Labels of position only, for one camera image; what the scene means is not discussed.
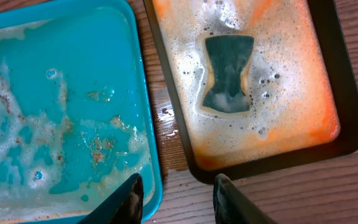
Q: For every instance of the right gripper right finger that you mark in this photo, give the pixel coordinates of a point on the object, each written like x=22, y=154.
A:
x=231, y=206

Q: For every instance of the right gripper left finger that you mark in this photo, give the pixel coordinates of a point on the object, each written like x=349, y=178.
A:
x=124, y=205

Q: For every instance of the green yellow sponge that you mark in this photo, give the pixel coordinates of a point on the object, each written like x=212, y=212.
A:
x=228, y=56

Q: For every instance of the teal plastic tray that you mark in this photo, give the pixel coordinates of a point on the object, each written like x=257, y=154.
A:
x=75, y=119

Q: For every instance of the black tray with orange liner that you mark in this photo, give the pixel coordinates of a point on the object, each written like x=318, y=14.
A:
x=299, y=82

